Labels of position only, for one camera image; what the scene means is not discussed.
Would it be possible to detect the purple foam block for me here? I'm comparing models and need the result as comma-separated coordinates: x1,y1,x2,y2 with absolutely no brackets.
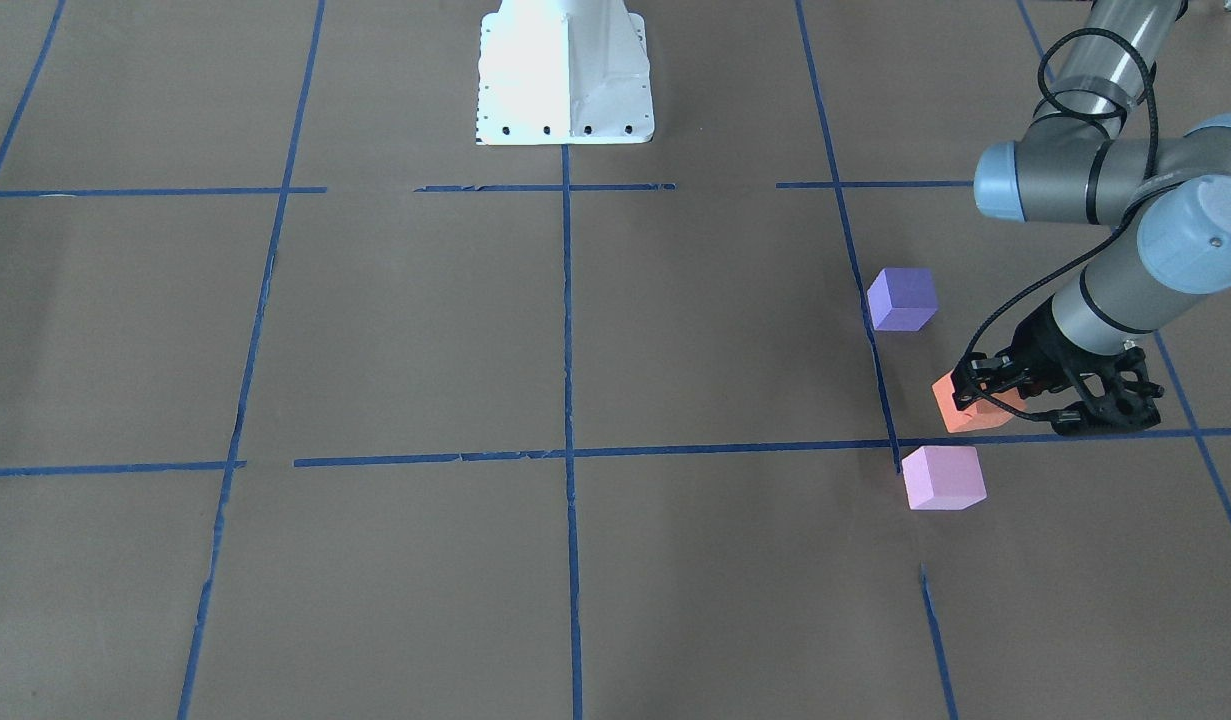
865,266,940,332

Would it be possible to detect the white pedestal column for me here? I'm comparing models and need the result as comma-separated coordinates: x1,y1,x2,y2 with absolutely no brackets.
475,1,656,146

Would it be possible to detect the orange foam block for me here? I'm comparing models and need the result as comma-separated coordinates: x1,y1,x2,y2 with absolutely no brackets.
932,372,1016,433

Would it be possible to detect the pink foam block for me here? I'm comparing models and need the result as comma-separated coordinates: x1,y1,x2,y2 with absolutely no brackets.
900,446,987,511

